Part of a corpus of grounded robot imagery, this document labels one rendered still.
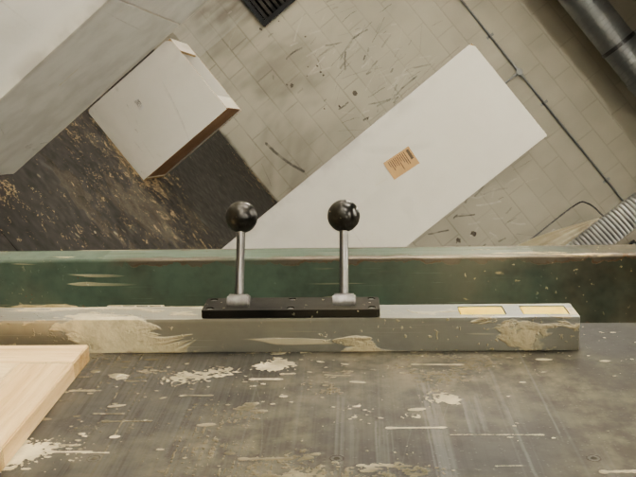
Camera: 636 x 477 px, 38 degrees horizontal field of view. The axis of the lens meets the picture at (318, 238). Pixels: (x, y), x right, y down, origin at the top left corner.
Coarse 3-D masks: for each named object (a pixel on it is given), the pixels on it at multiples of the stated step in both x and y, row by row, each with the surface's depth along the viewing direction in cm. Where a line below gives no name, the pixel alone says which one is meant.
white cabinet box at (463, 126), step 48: (432, 96) 449; (480, 96) 446; (384, 144) 455; (432, 144) 452; (480, 144) 449; (528, 144) 446; (336, 192) 461; (384, 192) 458; (432, 192) 455; (288, 240) 467; (336, 240) 464; (384, 240) 461
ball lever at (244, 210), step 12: (240, 204) 106; (228, 216) 106; (240, 216) 106; (252, 216) 106; (240, 228) 106; (252, 228) 107; (240, 240) 106; (240, 252) 106; (240, 264) 105; (240, 276) 105; (240, 288) 105; (228, 300) 104; (240, 300) 104
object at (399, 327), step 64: (0, 320) 104; (64, 320) 103; (128, 320) 103; (192, 320) 103; (256, 320) 102; (320, 320) 102; (384, 320) 102; (448, 320) 101; (512, 320) 101; (576, 320) 101
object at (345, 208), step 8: (344, 200) 107; (336, 208) 106; (344, 208) 105; (352, 208) 106; (328, 216) 106; (336, 216) 105; (344, 216) 105; (352, 216) 105; (336, 224) 106; (344, 224) 106; (352, 224) 106; (344, 232) 106; (344, 240) 106; (344, 248) 105; (344, 256) 105; (344, 264) 105; (344, 272) 105; (344, 280) 104; (344, 288) 104; (336, 296) 103; (344, 296) 103; (352, 296) 103; (336, 304) 103; (344, 304) 103; (352, 304) 103
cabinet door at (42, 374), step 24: (0, 360) 97; (24, 360) 97; (48, 360) 97; (72, 360) 96; (0, 384) 90; (24, 384) 90; (48, 384) 90; (0, 408) 84; (24, 408) 84; (48, 408) 88; (0, 432) 79; (24, 432) 81; (0, 456) 76
